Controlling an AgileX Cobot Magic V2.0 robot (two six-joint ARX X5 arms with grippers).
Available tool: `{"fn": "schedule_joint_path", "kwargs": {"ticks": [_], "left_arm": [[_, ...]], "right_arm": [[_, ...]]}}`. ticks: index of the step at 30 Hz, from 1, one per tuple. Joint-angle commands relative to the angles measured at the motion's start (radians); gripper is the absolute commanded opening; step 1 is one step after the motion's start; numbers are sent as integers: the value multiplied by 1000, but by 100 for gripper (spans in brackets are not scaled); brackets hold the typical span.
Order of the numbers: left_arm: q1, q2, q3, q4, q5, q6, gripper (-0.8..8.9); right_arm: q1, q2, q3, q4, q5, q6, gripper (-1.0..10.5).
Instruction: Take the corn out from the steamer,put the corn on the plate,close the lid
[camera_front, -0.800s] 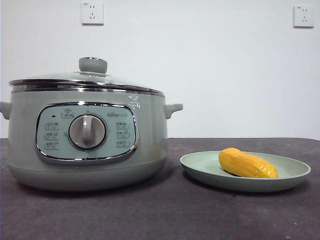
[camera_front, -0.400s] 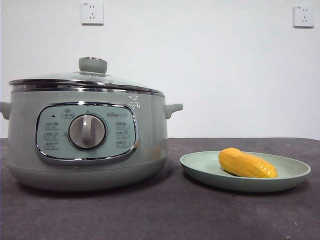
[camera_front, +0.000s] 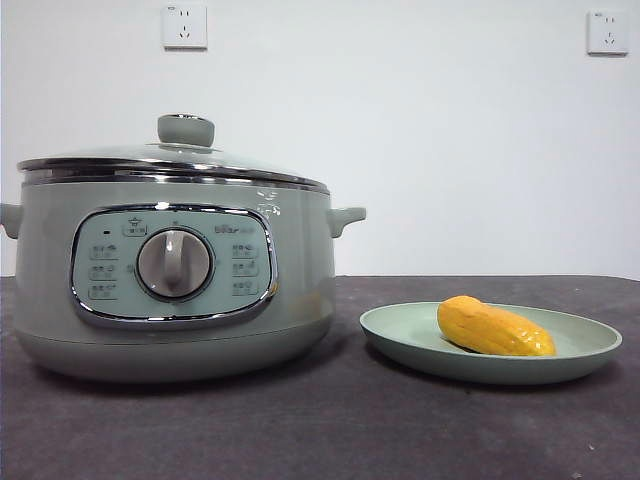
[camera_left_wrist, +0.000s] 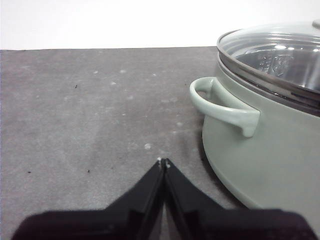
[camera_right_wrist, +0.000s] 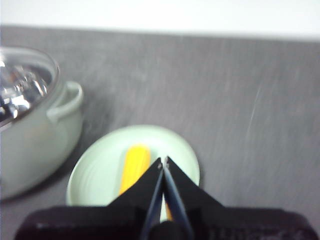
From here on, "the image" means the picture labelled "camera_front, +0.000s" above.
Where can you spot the glass lid with green knob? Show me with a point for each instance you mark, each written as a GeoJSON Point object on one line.
{"type": "Point", "coordinates": [186, 131]}

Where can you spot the yellow corn cob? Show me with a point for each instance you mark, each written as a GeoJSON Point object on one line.
{"type": "Point", "coordinates": [492, 327]}

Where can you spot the pale green electric steamer pot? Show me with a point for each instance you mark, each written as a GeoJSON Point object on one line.
{"type": "Point", "coordinates": [300, 260]}

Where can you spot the pale green round plate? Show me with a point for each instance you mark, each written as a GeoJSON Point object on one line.
{"type": "Point", "coordinates": [400, 332]}

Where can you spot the white wall socket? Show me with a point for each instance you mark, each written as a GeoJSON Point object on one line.
{"type": "Point", "coordinates": [184, 27]}
{"type": "Point", "coordinates": [607, 33]}

